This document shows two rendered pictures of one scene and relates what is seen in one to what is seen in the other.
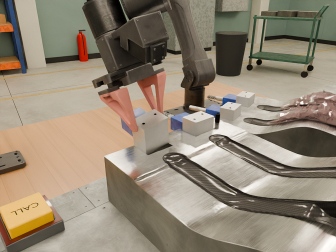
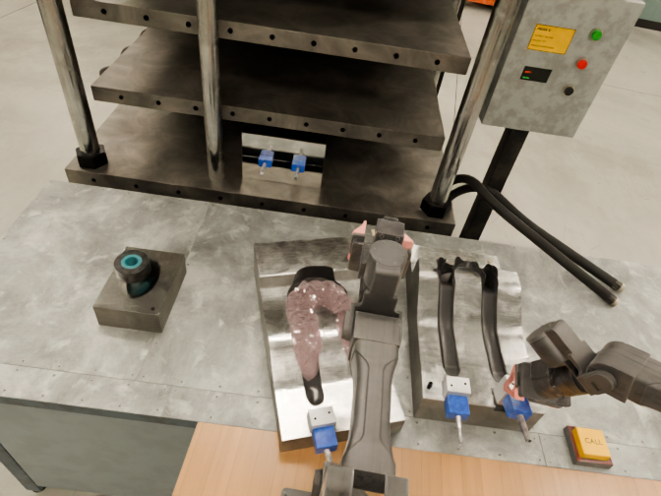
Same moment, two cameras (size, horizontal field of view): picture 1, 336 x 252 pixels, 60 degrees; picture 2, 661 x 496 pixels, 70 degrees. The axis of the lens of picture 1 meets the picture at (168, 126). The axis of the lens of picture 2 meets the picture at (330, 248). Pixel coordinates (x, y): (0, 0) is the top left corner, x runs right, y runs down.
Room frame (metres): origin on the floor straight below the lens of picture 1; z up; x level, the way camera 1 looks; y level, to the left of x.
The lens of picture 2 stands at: (1.13, 0.03, 1.77)
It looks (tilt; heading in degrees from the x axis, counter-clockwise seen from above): 44 degrees down; 218
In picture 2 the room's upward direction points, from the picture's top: 10 degrees clockwise
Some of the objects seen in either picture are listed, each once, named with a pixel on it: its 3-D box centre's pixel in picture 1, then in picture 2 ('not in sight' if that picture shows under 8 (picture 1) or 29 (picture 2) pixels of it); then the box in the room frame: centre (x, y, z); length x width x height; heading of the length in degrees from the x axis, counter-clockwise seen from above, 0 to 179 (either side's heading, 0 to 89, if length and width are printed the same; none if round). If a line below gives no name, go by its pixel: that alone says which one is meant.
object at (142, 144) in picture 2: not in sight; (280, 138); (0.01, -1.18, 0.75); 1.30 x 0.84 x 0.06; 130
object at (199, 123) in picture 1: (181, 121); (457, 411); (0.55, -0.03, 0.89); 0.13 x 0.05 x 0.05; 40
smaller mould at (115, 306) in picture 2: not in sight; (143, 287); (0.84, -0.76, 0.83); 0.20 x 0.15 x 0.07; 40
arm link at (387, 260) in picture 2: not in sight; (378, 293); (0.71, -0.19, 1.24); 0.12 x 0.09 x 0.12; 37
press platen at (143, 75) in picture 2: not in sight; (286, 69); (-0.03, -1.21, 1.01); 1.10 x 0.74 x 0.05; 130
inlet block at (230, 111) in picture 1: (212, 112); not in sight; (0.69, -0.11, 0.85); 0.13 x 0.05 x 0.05; 57
